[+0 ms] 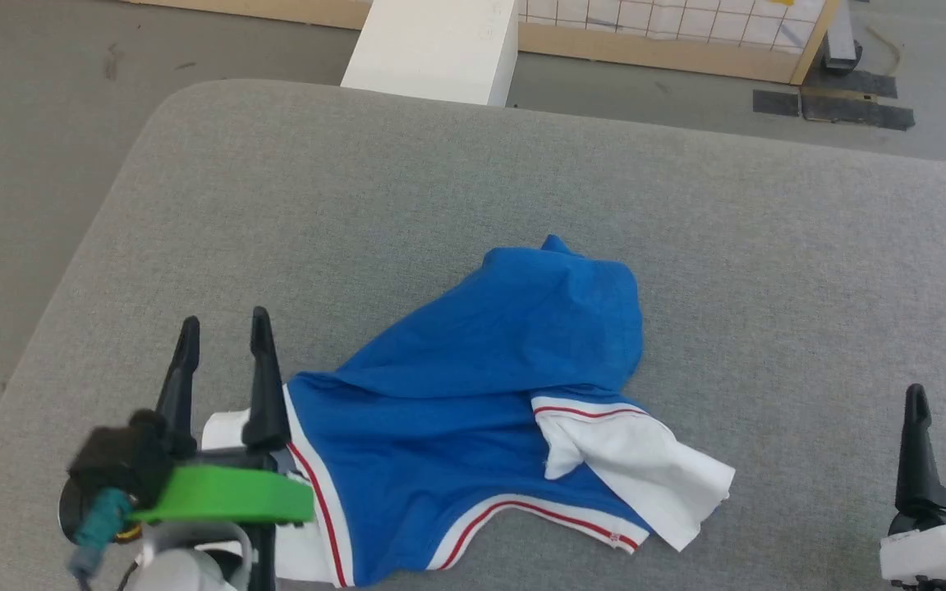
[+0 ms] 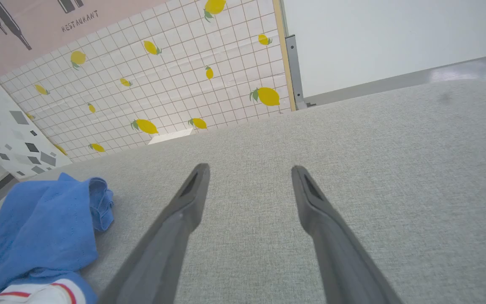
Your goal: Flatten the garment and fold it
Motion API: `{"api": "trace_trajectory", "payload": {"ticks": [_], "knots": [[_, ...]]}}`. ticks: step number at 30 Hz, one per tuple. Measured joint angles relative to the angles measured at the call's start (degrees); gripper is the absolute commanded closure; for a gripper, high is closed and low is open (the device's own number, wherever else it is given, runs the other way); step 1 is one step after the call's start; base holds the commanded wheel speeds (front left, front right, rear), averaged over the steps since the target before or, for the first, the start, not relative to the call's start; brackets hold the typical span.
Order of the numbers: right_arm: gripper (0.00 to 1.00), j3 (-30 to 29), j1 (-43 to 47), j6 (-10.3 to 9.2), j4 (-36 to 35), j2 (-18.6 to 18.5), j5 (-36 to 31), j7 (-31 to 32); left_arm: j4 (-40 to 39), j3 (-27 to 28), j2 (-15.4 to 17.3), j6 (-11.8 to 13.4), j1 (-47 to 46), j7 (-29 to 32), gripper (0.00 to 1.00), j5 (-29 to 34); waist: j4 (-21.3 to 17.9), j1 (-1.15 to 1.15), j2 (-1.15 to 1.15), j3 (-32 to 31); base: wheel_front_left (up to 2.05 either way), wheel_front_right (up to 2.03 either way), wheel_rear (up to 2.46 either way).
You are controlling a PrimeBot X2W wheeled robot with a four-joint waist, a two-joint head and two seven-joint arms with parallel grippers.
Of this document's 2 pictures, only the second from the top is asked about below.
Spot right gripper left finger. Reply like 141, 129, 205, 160
100, 163, 211, 304

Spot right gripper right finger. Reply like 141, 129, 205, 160
292, 165, 402, 304

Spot blue white sports jersey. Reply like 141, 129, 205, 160
0, 172, 115, 304

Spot white rectangular box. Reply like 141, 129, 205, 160
147, 128, 194, 146

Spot lemon print tile partition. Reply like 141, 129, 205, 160
0, 0, 292, 163

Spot grey metal partition stand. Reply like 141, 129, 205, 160
285, 35, 317, 110

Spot pink restaurant print panel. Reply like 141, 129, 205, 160
0, 0, 172, 81

